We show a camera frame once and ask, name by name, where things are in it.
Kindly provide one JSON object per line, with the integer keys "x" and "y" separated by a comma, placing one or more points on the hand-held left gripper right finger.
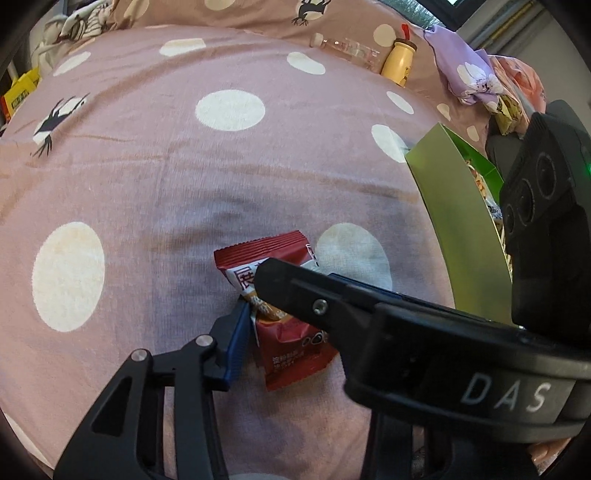
{"x": 392, "y": 454}

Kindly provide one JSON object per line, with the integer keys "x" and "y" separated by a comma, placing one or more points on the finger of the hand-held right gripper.
{"x": 295, "y": 290}
{"x": 369, "y": 285}

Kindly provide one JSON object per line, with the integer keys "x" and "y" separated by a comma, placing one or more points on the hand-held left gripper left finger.
{"x": 233, "y": 344}

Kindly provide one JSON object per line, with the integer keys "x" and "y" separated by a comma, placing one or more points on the red snack packet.
{"x": 286, "y": 355}

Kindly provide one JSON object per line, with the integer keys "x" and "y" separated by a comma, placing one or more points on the green cardboard box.
{"x": 457, "y": 230}

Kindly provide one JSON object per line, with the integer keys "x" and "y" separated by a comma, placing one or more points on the white peanut packet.
{"x": 496, "y": 214}

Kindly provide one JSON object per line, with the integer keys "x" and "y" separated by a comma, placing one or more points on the orange snack packet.
{"x": 480, "y": 182}

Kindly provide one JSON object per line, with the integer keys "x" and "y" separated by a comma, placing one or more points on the pink dotted bedsheet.
{"x": 138, "y": 184}

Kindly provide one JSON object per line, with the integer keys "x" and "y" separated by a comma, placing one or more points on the dark cloth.
{"x": 501, "y": 150}

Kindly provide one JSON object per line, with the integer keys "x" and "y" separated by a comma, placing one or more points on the yellow-green printed cloth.
{"x": 508, "y": 113}

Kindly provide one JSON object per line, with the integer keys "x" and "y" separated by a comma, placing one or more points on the purple flowered cloth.
{"x": 466, "y": 69}

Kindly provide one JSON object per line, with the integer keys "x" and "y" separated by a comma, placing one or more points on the clear plastic bottle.
{"x": 346, "y": 46}

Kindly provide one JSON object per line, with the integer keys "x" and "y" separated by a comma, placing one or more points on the pink cloth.
{"x": 519, "y": 81}

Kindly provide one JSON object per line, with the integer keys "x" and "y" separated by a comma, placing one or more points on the black framed window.
{"x": 431, "y": 9}

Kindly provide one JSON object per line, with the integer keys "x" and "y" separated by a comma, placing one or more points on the yellow box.
{"x": 21, "y": 92}

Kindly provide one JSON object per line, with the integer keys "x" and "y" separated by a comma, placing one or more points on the striped white cloth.
{"x": 74, "y": 27}

